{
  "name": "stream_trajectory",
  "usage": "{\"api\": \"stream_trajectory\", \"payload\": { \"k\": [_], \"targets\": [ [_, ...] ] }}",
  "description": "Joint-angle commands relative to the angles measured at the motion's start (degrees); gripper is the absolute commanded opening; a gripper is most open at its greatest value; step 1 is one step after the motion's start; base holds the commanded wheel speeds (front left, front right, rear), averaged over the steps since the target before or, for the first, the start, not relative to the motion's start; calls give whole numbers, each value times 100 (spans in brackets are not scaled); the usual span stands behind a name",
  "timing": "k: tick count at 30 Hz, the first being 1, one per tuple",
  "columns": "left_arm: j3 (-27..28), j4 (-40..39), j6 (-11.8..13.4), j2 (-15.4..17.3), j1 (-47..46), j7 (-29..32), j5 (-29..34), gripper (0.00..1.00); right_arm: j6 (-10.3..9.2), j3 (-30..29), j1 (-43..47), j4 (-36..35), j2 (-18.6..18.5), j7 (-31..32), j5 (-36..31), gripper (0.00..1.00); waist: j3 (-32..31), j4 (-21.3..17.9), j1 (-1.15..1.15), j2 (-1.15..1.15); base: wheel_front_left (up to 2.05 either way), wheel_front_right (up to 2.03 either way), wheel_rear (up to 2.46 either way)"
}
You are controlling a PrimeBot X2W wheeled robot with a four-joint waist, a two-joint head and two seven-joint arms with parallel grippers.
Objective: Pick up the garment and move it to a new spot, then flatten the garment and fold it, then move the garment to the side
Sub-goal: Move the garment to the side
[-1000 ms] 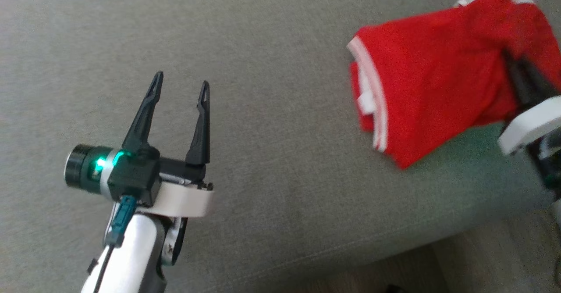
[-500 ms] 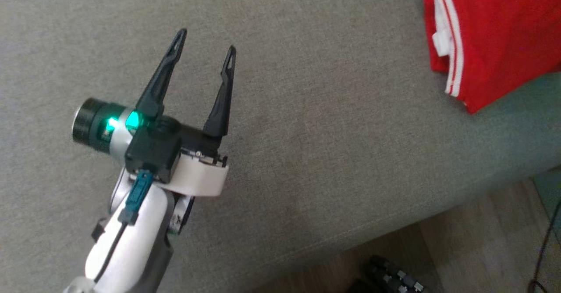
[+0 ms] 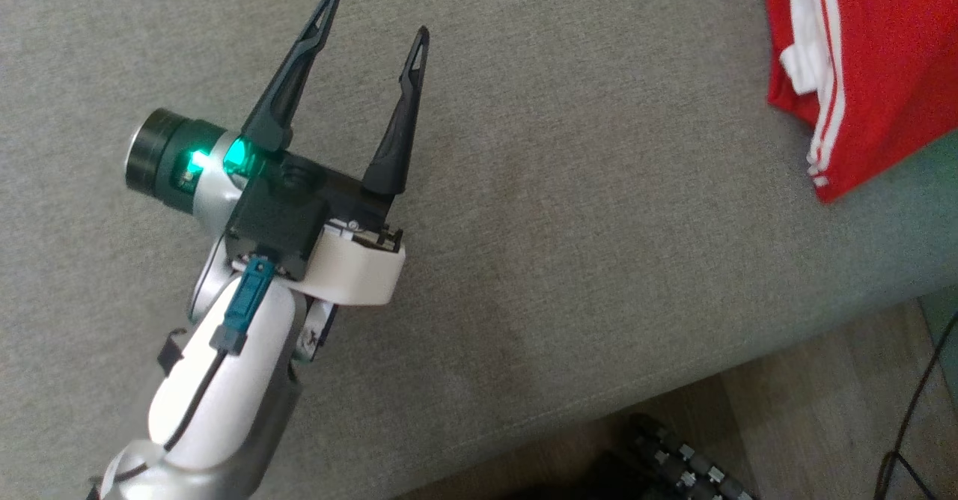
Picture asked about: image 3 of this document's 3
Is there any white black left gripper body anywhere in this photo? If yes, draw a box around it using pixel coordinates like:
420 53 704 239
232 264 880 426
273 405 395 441
281 152 407 307

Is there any red polo shirt white collar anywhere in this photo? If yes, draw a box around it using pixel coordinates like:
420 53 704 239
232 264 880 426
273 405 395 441
765 0 958 205

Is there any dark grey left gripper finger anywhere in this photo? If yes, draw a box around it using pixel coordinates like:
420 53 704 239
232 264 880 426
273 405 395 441
362 25 431 196
240 0 343 153

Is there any left camera cable teal plug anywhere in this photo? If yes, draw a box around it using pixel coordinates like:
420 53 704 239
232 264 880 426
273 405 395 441
163 256 275 457

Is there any thin black floor cable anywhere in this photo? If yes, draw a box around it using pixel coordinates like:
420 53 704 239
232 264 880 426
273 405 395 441
872 311 958 500

